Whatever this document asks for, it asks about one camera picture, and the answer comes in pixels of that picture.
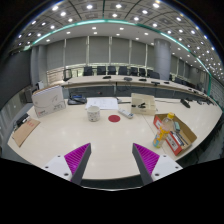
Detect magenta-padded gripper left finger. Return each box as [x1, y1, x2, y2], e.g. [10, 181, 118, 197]
[42, 142, 92, 186]

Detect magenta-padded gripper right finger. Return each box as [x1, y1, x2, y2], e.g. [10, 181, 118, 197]
[132, 143, 183, 186]

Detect yellow-capped clear drink bottle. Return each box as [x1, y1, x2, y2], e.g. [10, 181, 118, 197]
[152, 112, 176, 149]

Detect green whiteboard eraser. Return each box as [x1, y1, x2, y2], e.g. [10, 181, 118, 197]
[173, 120, 182, 133]

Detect white patterned cup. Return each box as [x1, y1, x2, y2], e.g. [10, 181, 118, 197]
[86, 105, 101, 123]

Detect open brown cardboard box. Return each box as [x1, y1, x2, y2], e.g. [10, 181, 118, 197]
[153, 113, 198, 157]

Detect white remote control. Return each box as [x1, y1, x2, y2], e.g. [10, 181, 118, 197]
[117, 107, 134, 120]

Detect flat round red coaster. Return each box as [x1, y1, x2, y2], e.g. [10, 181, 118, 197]
[107, 114, 121, 123]

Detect white plastic organizer tray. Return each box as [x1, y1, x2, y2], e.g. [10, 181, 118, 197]
[130, 92, 157, 116]

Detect brown paper envelope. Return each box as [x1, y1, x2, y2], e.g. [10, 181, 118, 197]
[11, 118, 41, 148]

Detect white printed paper sheet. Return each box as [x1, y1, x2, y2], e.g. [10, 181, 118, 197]
[85, 96, 119, 111]

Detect black table microphone base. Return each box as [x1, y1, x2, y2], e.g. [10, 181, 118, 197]
[179, 98, 192, 109]

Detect small black device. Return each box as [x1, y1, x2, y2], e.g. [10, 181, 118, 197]
[14, 113, 30, 127]

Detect long curved conference table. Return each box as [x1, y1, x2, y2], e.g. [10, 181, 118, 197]
[49, 74, 214, 100]

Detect row of black office chairs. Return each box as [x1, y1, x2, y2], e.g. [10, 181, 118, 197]
[62, 65, 161, 81]

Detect ceiling lights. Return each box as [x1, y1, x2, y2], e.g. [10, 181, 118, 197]
[16, 1, 221, 74]

